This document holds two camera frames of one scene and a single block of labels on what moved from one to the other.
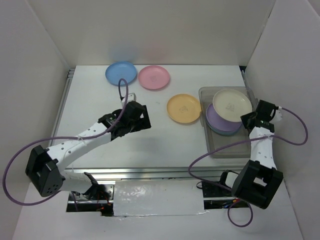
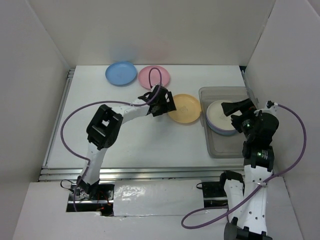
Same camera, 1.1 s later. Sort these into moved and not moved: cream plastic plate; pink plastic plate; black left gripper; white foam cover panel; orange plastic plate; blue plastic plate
Moved: cream plastic plate; black left gripper
Not moved: blue plastic plate; pink plastic plate; orange plastic plate; white foam cover panel
